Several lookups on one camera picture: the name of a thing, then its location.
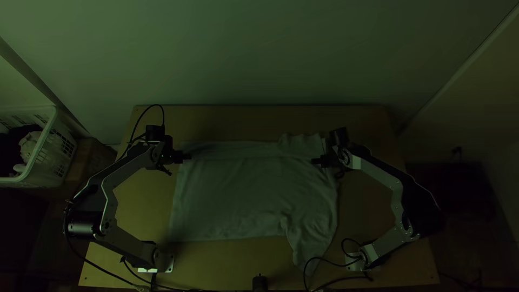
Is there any white t-shirt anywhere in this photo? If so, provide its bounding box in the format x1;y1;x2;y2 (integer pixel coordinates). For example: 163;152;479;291
165;132;341;277

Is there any white laundry basket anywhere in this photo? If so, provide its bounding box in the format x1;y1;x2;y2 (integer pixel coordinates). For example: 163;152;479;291
0;105;78;189

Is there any heap of clothes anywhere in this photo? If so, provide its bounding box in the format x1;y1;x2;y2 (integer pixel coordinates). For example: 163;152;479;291
0;124;44;178

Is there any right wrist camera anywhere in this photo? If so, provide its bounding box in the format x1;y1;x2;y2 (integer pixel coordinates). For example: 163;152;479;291
329;127;350;149

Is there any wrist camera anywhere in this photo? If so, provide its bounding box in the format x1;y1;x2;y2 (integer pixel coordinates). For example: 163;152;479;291
329;127;350;149
145;124;165;143

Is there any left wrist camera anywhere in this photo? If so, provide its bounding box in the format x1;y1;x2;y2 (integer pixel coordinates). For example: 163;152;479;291
145;124;165;143

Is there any black cable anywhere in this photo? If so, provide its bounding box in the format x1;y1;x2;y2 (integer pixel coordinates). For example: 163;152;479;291
303;238;376;292
64;235;171;292
128;104;166;148

